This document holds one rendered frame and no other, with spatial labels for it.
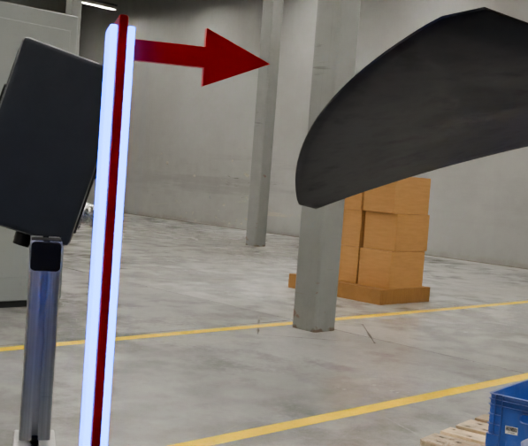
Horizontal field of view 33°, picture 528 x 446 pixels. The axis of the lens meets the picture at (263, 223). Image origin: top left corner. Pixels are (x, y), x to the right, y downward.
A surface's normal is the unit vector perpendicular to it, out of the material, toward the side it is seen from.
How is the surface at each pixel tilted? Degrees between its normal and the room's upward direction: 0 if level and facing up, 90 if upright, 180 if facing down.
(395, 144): 159
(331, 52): 90
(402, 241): 90
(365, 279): 90
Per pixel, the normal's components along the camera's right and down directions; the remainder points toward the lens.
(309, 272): -0.71, -0.02
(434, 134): 0.12, 0.97
